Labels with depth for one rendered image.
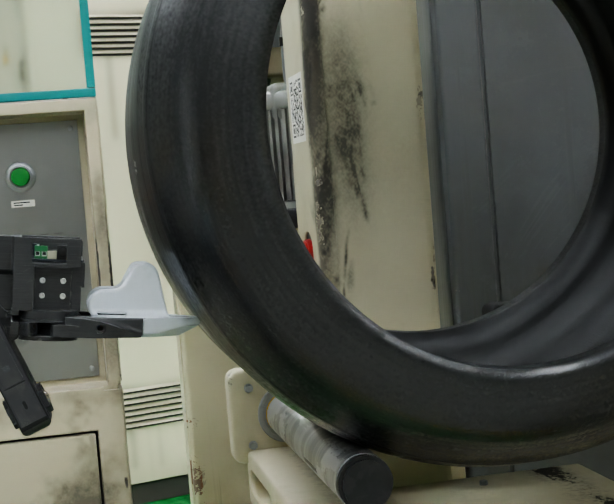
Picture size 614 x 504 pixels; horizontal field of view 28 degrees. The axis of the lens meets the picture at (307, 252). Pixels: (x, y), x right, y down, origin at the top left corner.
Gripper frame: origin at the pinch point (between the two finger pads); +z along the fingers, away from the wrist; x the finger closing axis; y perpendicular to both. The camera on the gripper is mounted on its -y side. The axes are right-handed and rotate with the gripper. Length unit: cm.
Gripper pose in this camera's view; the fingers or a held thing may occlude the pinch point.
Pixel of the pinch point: (183, 328)
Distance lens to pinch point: 104.1
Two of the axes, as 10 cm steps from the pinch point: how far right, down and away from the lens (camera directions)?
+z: 9.8, 0.4, 2.0
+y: 0.4, -10.0, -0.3
